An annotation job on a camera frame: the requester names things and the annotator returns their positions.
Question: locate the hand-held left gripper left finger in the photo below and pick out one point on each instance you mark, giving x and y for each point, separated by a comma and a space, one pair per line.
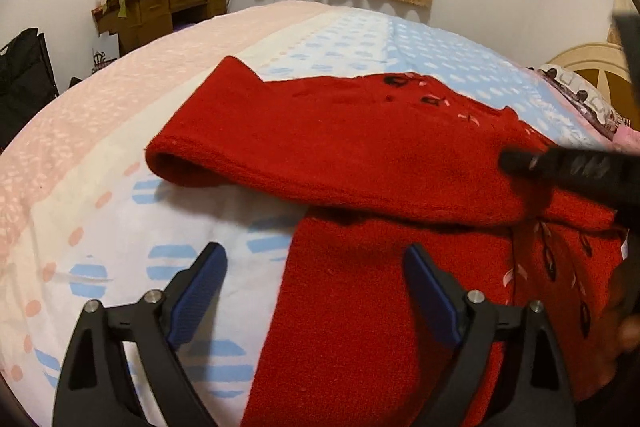
200, 289

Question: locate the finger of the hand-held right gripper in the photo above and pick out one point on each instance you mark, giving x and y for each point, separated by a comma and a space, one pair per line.
575, 168
629, 47

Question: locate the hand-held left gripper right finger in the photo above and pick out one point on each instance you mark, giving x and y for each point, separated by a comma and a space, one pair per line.
429, 292

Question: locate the red knitted sweater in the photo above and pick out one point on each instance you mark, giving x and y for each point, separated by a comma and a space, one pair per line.
350, 147

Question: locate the cream wooden headboard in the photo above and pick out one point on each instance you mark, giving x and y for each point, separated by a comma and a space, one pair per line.
595, 57

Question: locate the pink cloth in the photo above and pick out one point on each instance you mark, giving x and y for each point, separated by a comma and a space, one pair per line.
627, 139

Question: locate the patterned pillow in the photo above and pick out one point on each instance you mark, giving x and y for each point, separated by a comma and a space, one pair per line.
580, 94

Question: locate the pastel dotted bed sheet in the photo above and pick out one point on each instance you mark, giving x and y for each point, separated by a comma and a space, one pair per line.
100, 187

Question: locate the dark bag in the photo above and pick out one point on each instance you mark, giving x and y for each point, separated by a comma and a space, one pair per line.
75, 83

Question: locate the small dark metal rack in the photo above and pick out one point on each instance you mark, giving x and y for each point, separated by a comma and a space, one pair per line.
99, 61

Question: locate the black folding chair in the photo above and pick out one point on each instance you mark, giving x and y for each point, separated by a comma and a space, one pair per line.
25, 77

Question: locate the brown wooden desk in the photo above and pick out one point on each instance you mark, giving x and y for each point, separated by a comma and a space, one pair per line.
155, 9

